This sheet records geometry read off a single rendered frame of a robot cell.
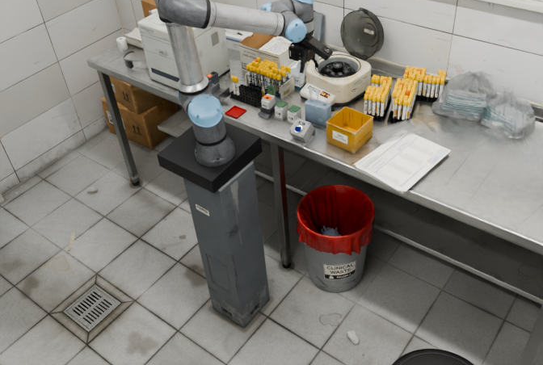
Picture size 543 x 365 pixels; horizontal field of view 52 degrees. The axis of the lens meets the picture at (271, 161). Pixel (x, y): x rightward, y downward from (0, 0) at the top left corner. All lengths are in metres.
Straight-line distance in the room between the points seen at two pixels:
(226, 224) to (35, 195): 1.80
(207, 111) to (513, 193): 1.09
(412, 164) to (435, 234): 0.69
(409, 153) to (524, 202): 0.43
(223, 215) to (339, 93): 0.72
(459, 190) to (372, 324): 0.91
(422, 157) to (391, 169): 0.14
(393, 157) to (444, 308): 0.94
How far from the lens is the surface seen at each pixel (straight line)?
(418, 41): 2.55
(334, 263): 2.61
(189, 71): 2.01
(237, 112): 2.43
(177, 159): 2.14
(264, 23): 1.87
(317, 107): 2.27
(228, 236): 2.23
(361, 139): 2.18
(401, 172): 2.08
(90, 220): 3.42
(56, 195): 3.67
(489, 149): 2.27
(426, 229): 2.75
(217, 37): 2.63
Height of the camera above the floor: 2.25
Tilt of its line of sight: 40 degrees down
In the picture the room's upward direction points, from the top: 5 degrees counter-clockwise
